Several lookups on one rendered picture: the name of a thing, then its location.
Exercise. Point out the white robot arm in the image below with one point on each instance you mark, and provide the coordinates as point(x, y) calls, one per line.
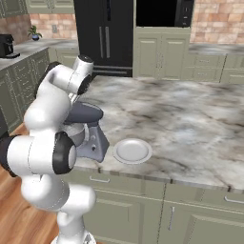
point(47, 149)

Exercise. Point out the grey stand mixer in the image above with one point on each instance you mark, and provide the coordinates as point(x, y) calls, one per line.
point(84, 113)

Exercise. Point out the silver mixer bowl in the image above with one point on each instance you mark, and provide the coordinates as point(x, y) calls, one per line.
point(78, 134)

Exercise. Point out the white round plate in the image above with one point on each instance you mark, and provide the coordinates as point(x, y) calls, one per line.
point(132, 151)

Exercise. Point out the green drawer front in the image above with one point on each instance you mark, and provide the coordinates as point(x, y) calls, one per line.
point(127, 184)
point(203, 198)

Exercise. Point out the green tall cupboard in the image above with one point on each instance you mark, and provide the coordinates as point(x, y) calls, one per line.
point(162, 54)

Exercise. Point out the black fridge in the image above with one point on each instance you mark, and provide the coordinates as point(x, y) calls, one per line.
point(105, 31)

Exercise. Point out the green cupboard door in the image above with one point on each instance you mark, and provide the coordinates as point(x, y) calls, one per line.
point(206, 227)
point(127, 219)

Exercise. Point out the green base cupboards run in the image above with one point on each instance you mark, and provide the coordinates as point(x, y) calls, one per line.
point(19, 79)
point(209, 68)

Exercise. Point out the black built-in oven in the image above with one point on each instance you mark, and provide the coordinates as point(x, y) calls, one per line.
point(158, 12)

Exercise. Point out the green potted plant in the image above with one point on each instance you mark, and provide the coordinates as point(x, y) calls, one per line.
point(34, 32)

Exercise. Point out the black coffee machine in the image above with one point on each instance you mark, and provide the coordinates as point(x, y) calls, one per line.
point(6, 45)

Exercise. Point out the grey wall socket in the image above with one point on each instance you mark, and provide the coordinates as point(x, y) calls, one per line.
point(55, 29)

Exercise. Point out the green wall cupboards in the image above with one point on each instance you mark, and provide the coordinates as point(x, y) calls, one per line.
point(38, 5)

